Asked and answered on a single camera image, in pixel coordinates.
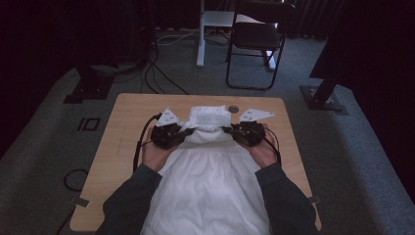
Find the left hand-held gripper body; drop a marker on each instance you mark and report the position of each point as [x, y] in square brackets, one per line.
[166, 135]

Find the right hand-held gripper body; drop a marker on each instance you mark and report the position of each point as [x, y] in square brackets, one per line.
[249, 133]

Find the white garment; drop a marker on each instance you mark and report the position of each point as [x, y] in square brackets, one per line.
[208, 182]

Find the person's left hand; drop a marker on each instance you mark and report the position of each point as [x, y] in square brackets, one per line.
[156, 156]

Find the person's right hand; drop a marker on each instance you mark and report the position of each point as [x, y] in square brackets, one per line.
[264, 153]

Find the grey round table grommet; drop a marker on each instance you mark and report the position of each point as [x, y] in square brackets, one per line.
[233, 109]

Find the black slanted stand with base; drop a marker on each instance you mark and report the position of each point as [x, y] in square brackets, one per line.
[323, 94]

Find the black stand with flat base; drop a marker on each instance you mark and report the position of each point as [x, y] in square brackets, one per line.
[91, 88]

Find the grey tape piece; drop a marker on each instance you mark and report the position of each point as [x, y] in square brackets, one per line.
[314, 199]
[82, 202]

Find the black folding chair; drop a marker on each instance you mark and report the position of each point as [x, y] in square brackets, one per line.
[256, 36]

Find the white desk frame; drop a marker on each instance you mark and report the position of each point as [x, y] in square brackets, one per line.
[201, 39]

